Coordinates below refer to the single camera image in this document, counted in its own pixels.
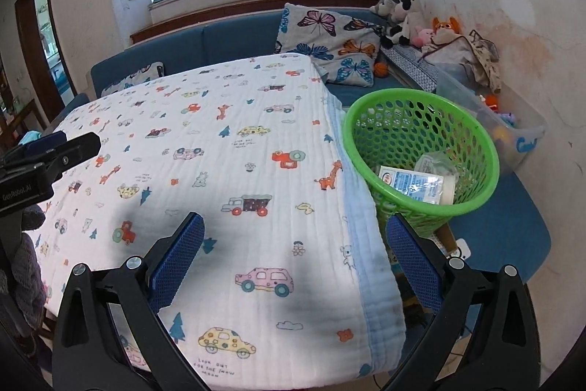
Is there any butterfly print pillow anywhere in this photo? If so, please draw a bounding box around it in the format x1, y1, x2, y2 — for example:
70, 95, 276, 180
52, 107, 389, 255
275, 3, 387, 88

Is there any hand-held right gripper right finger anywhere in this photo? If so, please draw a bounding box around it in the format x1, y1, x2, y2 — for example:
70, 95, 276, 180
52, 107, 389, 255
379, 211, 542, 391

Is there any orange fox plush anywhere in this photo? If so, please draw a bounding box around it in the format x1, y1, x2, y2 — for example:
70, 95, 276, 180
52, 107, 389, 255
431, 16, 460, 46

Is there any grey patterned folded quilt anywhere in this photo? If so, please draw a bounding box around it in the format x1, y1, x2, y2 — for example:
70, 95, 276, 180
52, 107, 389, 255
380, 45, 442, 92

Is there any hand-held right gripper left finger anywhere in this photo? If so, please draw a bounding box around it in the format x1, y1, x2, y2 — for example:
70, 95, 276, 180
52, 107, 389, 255
51, 211, 216, 391

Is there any wooden door frame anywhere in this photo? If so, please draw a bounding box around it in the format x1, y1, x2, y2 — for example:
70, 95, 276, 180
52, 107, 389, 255
15, 0, 76, 112

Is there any pink plush toy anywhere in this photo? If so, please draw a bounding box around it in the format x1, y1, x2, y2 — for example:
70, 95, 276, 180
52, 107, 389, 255
409, 27, 435, 48

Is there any wooden cabinet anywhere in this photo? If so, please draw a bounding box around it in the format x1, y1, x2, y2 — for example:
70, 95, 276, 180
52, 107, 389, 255
0, 61, 47, 135

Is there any beige patterned cloth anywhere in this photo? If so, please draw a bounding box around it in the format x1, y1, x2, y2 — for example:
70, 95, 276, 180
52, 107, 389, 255
421, 30, 502, 94

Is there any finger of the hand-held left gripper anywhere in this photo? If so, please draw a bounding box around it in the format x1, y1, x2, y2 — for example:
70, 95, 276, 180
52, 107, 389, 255
43, 133, 102, 181
0, 131, 67, 170

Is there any black white cow plush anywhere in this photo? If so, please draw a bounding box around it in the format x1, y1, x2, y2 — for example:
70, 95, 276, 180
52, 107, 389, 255
382, 0, 433, 49

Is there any clear plastic storage box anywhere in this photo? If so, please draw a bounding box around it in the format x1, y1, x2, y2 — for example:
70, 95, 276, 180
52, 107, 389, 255
435, 73, 549, 176

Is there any grey plush toy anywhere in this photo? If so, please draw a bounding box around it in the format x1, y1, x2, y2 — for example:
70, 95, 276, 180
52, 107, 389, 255
370, 0, 399, 17

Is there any person's left forearm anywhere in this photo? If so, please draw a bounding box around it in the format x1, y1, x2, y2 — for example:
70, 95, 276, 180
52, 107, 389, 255
0, 205, 49, 346

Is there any clear plastic labelled container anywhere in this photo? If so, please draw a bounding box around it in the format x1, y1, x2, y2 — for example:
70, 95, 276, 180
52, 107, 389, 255
414, 152, 459, 178

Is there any blue sofa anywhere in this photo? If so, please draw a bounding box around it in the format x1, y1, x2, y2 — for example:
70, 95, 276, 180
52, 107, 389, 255
59, 8, 552, 282

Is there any green plastic basket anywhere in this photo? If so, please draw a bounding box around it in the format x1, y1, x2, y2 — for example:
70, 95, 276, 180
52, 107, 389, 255
341, 89, 501, 245

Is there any patterned white cushion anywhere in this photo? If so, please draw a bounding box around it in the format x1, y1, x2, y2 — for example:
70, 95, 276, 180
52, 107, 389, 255
101, 61, 164, 96

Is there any brown wooden window ledge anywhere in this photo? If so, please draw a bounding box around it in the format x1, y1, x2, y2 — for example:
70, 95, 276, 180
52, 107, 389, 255
130, 0, 381, 46

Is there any white power strip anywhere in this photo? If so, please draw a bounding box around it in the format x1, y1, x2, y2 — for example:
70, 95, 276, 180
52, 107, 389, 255
451, 237, 472, 259

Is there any white milk carton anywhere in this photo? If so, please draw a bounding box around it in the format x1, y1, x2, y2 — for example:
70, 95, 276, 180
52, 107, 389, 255
378, 166, 459, 205

